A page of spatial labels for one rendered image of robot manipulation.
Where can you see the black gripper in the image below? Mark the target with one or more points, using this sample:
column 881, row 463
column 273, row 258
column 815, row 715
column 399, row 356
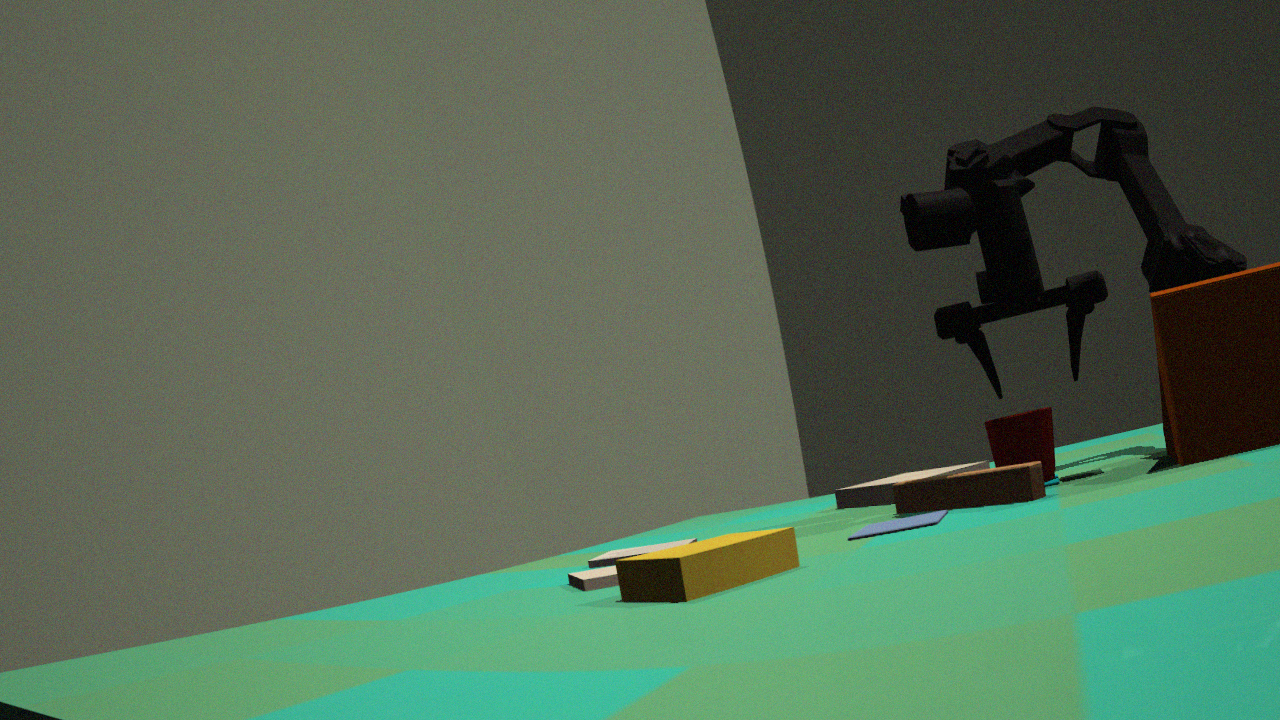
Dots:
column 1014, row 276

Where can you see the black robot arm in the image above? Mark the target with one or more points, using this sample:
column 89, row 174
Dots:
column 984, row 183

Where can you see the yellow rectangular block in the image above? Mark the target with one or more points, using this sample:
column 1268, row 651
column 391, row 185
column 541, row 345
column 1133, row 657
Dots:
column 707, row 567

